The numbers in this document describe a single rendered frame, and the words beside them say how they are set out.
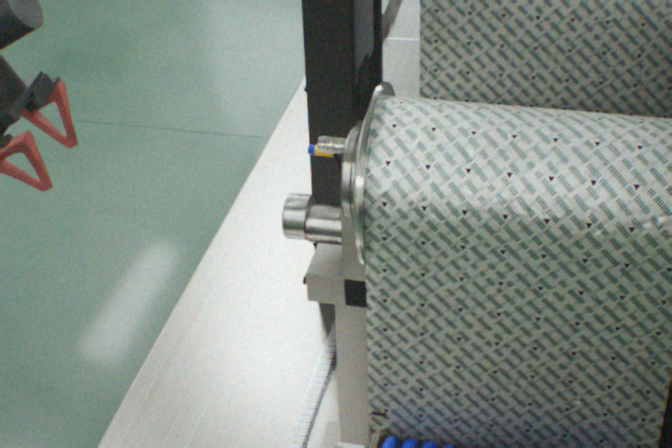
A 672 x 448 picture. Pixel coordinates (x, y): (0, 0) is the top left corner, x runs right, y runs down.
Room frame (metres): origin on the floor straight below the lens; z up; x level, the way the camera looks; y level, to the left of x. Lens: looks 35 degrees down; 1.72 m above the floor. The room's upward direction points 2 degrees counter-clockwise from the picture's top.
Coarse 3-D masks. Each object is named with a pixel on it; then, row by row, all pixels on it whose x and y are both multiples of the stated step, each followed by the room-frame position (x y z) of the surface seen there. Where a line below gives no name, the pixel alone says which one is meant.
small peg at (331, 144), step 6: (324, 138) 0.76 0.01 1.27; (330, 138) 0.76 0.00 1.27; (336, 138) 0.76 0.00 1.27; (342, 138) 0.76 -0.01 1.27; (318, 144) 0.76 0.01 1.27; (324, 144) 0.76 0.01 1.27; (330, 144) 0.76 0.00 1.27; (336, 144) 0.76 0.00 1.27; (342, 144) 0.76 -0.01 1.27; (324, 150) 0.76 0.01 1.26; (330, 150) 0.76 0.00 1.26; (336, 150) 0.76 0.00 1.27; (342, 150) 0.76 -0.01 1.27
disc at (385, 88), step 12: (384, 84) 0.76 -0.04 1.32; (372, 96) 0.74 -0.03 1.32; (384, 96) 0.76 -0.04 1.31; (372, 108) 0.72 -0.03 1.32; (372, 120) 0.71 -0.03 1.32; (372, 132) 0.71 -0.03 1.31; (360, 144) 0.70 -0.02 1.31; (360, 156) 0.69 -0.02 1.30; (360, 168) 0.68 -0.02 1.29; (360, 180) 0.68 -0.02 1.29; (360, 192) 0.68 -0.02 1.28; (360, 204) 0.67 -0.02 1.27; (360, 216) 0.67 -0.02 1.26; (360, 228) 0.67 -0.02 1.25; (360, 240) 0.67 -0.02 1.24; (360, 252) 0.68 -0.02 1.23
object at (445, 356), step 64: (384, 320) 0.68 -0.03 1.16; (448, 320) 0.66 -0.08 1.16; (512, 320) 0.65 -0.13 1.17; (576, 320) 0.64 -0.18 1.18; (640, 320) 0.63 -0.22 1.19; (384, 384) 0.68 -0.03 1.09; (448, 384) 0.66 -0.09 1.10; (512, 384) 0.65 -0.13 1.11; (576, 384) 0.64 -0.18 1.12; (640, 384) 0.63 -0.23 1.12
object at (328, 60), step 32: (320, 0) 1.03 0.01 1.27; (352, 0) 1.04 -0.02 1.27; (320, 32) 1.03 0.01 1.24; (352, 32) 1.03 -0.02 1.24; (320, 64) 1.03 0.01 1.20; (352, 64) 1.03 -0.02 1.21; (320, 96) 1.03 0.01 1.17; (352, 96) 1.03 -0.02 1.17; (320, 128) 1.03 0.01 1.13; (352, 128) 1.02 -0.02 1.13; (320, 160) 1.03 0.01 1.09; (320, 192) 1.03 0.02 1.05
